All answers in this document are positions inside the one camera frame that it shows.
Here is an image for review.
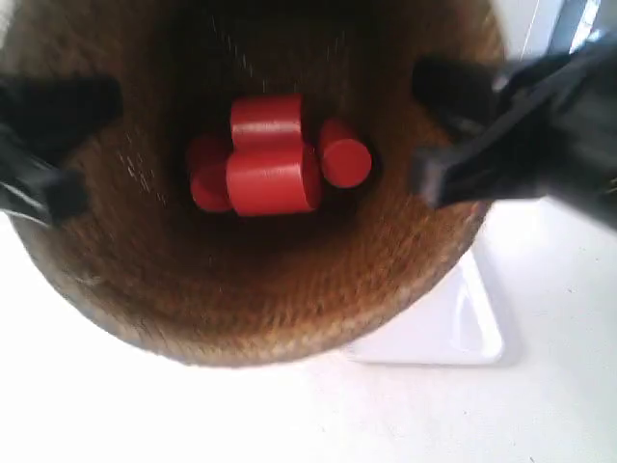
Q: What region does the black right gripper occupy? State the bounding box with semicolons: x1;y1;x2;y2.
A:
412;41;616;207

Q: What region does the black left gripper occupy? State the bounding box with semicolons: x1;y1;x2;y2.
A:
1;75;121;227

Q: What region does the white rectangular plastic tray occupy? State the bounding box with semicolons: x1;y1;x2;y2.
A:
341;244;523;368

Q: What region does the red cylinder front large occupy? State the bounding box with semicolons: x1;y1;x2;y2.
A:
227;144;322;216

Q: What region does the red cylinder large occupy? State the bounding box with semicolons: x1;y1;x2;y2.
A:
229;94;304;150
227;144;322;216

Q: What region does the red cylinder right small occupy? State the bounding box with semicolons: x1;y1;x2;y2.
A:
318;118;372;188

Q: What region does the red cylinder left small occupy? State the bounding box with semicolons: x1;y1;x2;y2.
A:
185;134;231;213

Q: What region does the brown woven wicker basket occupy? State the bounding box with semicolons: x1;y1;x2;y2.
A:
1;1;502;367

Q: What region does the red cylinder small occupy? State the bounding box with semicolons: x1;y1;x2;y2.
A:
185;134;231;213
318;118;372;188

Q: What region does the red cylinder upper large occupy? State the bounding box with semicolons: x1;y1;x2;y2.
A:
229;94;304;150

